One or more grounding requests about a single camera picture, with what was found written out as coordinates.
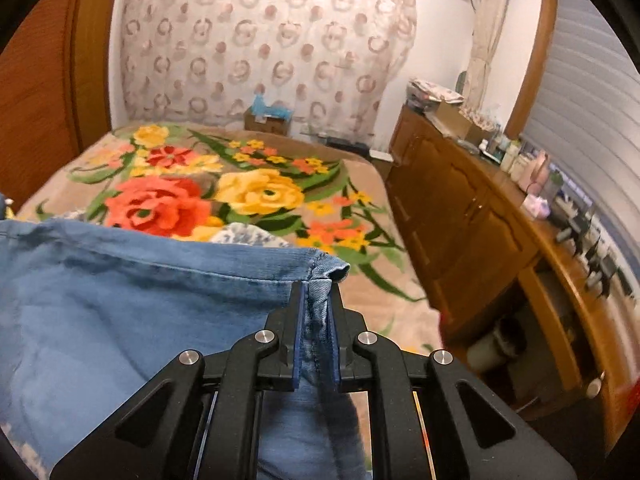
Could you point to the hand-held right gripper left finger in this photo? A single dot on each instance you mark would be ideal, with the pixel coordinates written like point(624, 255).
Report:
point(299, 340)

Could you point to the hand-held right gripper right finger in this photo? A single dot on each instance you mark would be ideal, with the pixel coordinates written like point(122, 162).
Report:
point(333, 345)

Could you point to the blue denim pants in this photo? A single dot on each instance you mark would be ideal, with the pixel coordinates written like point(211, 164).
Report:
point(125, 310)

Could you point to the floral blanket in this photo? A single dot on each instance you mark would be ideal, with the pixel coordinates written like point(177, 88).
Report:
point(260, 195)

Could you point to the white bin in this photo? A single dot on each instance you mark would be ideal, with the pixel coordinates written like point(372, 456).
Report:
point(492, 350)

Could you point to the wooden cabinet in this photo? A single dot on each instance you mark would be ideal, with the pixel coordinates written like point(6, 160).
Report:
point(465, 220)

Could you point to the dark low table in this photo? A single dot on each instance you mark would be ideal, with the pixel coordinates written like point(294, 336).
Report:
point(340, 141)

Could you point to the small cardboard box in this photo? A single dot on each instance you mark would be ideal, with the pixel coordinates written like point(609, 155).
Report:
point(265, 127)

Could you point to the blue bag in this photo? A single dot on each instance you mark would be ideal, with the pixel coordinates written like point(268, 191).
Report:
point(270, 107)

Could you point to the open cardboard box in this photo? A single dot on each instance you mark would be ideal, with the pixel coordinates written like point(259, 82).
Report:
point(457, 120)

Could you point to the row of bottles and jars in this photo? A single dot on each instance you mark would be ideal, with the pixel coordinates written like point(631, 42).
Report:
point(537, 175)

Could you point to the stack of folded cloths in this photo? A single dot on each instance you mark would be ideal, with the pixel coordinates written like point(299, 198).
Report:
point(430, 92)

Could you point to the circle patterned curtain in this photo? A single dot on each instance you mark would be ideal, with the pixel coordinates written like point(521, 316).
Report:
point(250, 35)

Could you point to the beige curtain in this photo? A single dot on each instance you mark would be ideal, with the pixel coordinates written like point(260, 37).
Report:
point(487, 35)

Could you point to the grey window shutter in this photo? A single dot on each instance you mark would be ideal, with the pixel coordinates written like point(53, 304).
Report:
point(585, 85)

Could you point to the wooden window frame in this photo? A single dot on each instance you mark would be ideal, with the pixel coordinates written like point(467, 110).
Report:
point(537, 50)

